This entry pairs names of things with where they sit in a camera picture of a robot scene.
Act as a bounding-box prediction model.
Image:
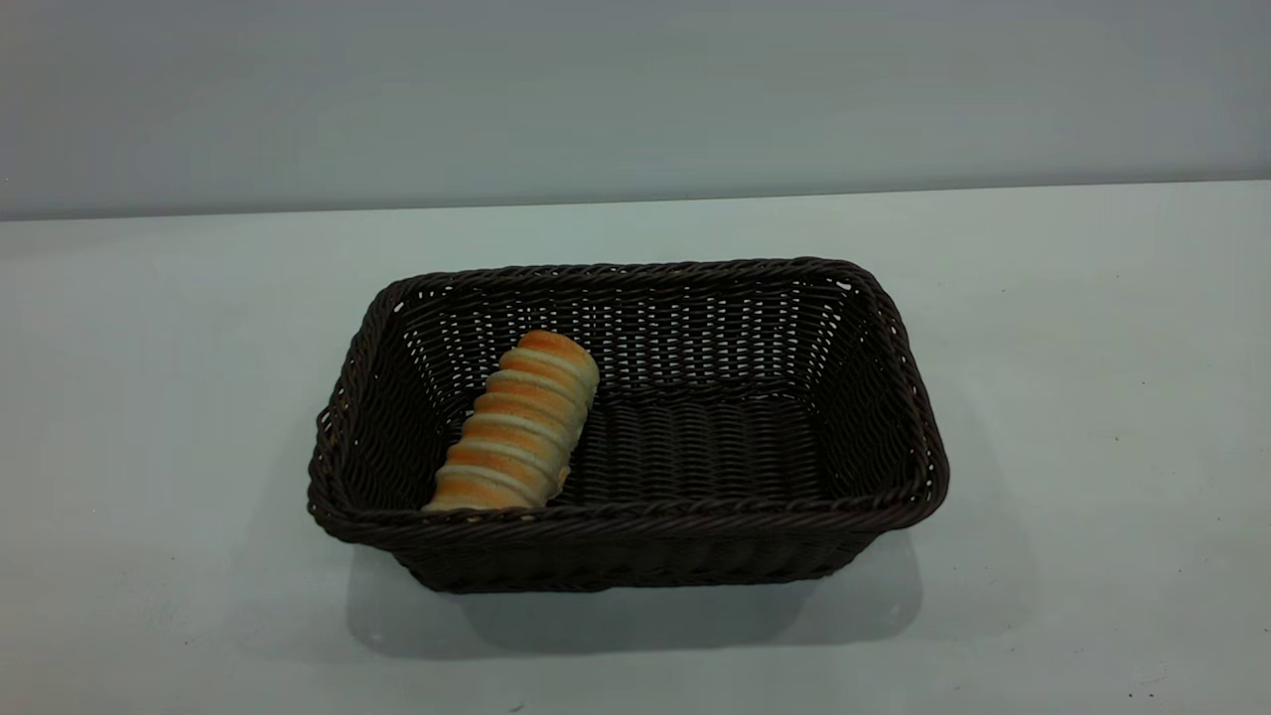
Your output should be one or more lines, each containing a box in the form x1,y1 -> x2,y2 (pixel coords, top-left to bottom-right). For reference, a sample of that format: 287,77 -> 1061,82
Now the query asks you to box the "dark brown woven basket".
307,257 -> 951,595

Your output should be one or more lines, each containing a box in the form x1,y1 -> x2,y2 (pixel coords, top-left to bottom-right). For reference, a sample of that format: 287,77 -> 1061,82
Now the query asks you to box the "striped golden bread roll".
424,330 -> 601,513

